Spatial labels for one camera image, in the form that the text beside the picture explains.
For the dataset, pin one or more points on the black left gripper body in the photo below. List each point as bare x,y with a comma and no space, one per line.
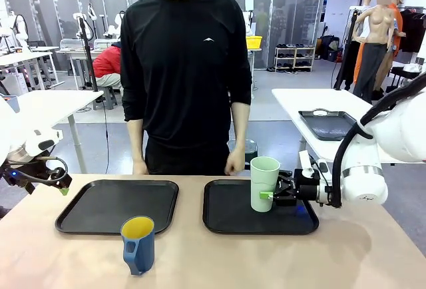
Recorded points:
20,177

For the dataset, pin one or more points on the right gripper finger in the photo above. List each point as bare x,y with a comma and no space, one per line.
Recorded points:
287,178
284,197

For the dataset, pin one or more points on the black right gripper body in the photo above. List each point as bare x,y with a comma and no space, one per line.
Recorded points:
307,189

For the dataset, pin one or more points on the pale green tall cup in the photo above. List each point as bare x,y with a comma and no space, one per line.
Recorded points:
263,175

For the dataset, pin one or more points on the blue mug yellow inside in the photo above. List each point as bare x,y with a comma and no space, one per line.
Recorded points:
143,249

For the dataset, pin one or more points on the person's right forearm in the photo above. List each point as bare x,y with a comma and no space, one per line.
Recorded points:
136,139

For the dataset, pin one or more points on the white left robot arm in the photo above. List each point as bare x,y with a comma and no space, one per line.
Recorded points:
13,129

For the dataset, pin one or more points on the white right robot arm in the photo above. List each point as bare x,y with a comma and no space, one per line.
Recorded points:
399,129

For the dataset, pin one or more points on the person's left forearm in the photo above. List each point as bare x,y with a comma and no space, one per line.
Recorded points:
240,126

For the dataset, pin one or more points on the person's left hand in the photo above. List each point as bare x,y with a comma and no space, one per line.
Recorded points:
234,164

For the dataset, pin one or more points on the person's right hand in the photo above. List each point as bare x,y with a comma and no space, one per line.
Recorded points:
139,167

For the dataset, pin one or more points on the black plastic tray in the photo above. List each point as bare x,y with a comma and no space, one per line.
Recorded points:
110,202
229,209

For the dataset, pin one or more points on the small white item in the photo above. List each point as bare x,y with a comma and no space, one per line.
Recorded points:
321,113

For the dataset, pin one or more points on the white table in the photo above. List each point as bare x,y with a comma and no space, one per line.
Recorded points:
299,102
43,106

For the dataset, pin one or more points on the light grey plastic stool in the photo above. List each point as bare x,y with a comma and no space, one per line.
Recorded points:
108,97

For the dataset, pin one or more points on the white storage box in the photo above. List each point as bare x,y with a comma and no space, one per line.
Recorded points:
16,82

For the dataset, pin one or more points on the wooden shoe rack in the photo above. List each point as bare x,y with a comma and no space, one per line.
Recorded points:
294,59

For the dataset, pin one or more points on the white background workbench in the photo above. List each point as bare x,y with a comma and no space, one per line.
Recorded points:
23,57
76,50

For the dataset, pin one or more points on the seated person red jacket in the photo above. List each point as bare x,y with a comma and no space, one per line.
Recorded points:
106,62

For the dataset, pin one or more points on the black light stand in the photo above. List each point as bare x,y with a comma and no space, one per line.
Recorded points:
88,56

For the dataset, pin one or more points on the clear plastic cover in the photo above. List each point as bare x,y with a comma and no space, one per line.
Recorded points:
70,43
103,43

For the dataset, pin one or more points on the dark bags pile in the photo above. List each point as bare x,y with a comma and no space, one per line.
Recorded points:
329,47

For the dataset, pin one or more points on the yellow plastic basket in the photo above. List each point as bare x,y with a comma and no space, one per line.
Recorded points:
254,42

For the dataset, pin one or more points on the black trolley cart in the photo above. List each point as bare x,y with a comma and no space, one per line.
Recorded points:
401,76

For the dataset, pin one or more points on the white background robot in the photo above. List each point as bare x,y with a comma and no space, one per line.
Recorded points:
88,22
116,22
20,27

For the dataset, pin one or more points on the person in black clothes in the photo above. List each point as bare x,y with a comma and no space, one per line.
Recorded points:
183,69

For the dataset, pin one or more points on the white object on cart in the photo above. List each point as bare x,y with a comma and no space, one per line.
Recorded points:
412,67

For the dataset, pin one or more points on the bare mannequin grey trousers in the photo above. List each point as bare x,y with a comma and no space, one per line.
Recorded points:
377,26

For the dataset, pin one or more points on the rack of black garments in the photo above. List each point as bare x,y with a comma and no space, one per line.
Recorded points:
414,29

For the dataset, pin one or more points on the white mannequin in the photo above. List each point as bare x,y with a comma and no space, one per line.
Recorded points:
367,2

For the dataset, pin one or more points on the mannequin in orange clothes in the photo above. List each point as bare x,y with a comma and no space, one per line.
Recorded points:
396,16

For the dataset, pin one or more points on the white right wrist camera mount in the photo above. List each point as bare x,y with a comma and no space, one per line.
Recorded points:
304,162

